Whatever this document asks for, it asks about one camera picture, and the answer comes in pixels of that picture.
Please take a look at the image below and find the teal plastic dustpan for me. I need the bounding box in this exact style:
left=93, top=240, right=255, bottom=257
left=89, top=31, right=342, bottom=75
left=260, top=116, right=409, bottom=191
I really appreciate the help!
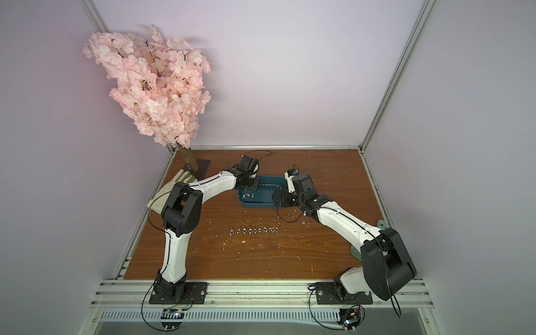
left=350, top=220, right=390, bottom=260

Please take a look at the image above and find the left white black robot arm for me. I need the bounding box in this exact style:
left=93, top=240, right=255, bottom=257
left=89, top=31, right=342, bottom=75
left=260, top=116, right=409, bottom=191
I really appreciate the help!
left=154, top=156, right=260, bottom=301

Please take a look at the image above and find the pink artificial blossom tree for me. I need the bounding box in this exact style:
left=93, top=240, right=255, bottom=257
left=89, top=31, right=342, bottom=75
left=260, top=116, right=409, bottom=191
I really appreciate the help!
left=83, top=25, right=212, bottom=172

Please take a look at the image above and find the teal plastic storage box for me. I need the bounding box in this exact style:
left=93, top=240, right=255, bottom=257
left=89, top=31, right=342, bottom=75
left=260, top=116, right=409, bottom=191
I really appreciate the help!
left=237, top=175, right=288, bottom=209

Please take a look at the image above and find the left small circuit board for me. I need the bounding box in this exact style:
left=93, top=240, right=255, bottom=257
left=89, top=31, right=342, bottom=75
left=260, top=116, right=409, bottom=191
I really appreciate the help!
left=160, top=308, right=186, bottom=332

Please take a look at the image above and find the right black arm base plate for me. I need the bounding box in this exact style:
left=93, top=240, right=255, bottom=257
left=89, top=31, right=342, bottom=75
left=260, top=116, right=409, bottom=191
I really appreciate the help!
left=308, top=281, right=373, bottom=305

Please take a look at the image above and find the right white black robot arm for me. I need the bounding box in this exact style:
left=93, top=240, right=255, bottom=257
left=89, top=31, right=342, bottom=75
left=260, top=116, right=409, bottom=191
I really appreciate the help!
left=273, top=170, right=417, bottom=302

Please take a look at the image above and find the aluminium front rail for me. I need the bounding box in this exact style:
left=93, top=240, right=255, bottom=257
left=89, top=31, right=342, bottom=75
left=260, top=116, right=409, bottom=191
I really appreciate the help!
left=90, top=280, right=434, bottom=308

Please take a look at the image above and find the small circuit board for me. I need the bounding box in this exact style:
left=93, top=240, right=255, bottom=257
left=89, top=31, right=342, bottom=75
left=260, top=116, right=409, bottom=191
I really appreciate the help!
left=160, top=308, right=186, bottom=332
left=338, top=306, right=364, bottom=332

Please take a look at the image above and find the right small circuit board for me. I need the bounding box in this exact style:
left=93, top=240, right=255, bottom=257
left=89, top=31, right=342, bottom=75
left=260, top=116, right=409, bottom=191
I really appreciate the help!
left=338, top=306, right=364, bottom=332

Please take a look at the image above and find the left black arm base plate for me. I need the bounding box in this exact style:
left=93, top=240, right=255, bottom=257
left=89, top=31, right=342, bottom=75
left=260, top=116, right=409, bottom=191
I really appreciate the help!
left=149, top=280, right=209, bottom=305

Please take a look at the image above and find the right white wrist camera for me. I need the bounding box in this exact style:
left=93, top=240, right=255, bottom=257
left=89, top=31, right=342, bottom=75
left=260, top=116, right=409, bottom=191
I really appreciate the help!
left=284, top=168, right=299, bottom=193

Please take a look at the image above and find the white green work glove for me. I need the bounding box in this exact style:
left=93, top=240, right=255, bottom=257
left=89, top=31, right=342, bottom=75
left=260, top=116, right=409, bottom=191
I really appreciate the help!
left=146, top=169, right=198, bottom=214

